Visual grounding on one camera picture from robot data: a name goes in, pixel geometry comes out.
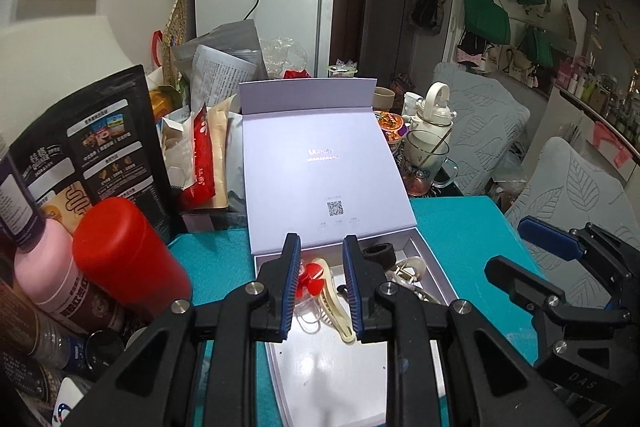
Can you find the grey leaf cushion chair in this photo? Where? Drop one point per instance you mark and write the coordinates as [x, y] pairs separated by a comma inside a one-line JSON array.
[[485, 122], [565, 187]]

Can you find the white carton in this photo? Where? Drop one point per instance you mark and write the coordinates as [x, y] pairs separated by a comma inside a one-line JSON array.
[[175, 147]]

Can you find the brown label clear jar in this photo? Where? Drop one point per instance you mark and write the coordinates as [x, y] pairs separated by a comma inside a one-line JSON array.
[[30, 327]]

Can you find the red bow hair clip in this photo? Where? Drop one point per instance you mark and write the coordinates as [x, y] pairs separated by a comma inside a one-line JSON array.
[[312, 279]]

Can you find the clear plastic wrapper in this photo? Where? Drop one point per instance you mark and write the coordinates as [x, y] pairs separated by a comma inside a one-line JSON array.
[[282, 54]]

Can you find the woven round mat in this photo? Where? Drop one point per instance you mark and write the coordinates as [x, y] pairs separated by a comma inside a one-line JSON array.
[[175, 32]]

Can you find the black band roll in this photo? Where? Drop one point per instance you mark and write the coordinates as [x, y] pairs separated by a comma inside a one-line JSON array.
[[377, 254]]

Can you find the beige snack packet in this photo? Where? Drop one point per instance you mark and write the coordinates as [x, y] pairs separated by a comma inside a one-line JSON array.
[[225, 147]]

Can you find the instant noodle cup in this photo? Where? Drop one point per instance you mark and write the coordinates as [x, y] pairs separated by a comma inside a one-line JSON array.
[[390, 127]]

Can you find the glass mug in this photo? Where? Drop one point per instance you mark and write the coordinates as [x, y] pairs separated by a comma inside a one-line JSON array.
[[425, 157]]

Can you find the grey pouch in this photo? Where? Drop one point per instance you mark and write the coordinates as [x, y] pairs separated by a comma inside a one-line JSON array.
[[230, 39]]

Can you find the teal bubble mat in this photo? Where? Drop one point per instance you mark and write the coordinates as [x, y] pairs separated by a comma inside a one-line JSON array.
[[220, 237]]

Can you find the white printed paper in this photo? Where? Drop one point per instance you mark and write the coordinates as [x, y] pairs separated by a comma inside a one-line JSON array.
[[220, 77]]

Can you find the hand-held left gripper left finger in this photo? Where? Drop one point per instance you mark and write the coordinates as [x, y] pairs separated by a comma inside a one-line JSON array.
[[295, 287]]

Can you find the pink lidded canister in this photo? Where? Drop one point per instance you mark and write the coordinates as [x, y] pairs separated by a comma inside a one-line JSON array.
[[50, 267]]

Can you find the marbled claw hair clip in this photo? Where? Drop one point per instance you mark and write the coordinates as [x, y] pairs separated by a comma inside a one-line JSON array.
[[407, 269]]

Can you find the black printed pouch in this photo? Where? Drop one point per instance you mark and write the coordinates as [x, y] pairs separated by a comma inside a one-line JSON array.
[[100, 142]]

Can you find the white fridge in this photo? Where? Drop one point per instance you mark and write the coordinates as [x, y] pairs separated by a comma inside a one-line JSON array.
[[290, 7]]

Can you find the clear hair clip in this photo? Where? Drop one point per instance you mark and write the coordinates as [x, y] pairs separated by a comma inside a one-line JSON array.
[[312, 314]]

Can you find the row of bottles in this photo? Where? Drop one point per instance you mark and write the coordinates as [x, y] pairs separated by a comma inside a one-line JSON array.
[[600, 87]]

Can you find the red bottle cap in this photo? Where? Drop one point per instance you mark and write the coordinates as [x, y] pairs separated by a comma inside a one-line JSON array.
[[125, 252]]

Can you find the red snack packet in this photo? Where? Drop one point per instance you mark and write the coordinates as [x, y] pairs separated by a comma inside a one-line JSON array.
[[200, 167]]

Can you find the dark blue label jar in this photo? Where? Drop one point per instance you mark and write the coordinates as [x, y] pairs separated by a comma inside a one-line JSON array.
[[20, 202]]

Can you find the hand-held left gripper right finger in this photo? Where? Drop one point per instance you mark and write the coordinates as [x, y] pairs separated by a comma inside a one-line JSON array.
[[350, 292]]

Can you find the lavender cardboard box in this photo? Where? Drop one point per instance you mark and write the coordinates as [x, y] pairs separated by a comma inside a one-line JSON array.
[[320, 157]]

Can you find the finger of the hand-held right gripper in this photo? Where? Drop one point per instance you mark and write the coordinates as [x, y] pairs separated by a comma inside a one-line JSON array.
[[550, 237], [515, 277]]

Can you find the small black jar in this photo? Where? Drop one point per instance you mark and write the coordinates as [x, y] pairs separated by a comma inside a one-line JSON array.
[[105, 349]]

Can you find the dark brown door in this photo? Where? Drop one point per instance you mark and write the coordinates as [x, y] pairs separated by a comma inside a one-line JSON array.
[[345, 7]]

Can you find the cream hair clip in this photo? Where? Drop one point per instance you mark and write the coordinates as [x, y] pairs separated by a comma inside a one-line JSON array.
[[332, 307]]

